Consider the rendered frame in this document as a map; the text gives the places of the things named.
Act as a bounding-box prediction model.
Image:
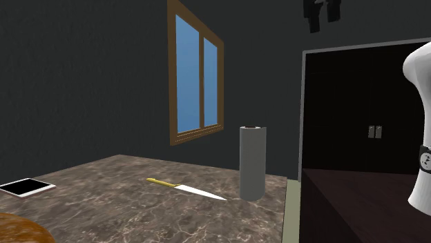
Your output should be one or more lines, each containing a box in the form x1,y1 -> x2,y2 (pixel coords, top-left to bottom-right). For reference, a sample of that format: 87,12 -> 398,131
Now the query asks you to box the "white tablet with black screen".
0,177 -> 57,199

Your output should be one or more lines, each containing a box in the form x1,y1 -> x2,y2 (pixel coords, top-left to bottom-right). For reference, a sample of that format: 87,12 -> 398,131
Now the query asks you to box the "yellow-handled kitchen knife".
146,177 -> 228,202

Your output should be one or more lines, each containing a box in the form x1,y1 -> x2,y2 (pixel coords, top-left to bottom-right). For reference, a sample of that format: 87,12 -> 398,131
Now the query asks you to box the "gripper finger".
325,0 -> 342,23
303,0 -> 321,34

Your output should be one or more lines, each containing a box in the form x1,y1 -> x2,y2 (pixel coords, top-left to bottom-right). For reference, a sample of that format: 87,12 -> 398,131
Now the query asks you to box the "brown mottled round object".
0,211 -> 57,243

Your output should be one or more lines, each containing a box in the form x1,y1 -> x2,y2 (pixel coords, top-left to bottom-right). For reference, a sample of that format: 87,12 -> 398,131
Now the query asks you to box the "brown-framed window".
166,0 -> 225,147

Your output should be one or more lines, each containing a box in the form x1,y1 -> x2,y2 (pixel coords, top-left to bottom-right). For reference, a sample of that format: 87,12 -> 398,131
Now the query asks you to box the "grey paper towel roll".
239,125 -> 267,202

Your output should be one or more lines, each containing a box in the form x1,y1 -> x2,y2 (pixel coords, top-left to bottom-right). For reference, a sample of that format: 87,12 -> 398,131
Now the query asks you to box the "grey-framed dark doorway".
297,38 -> 431,182

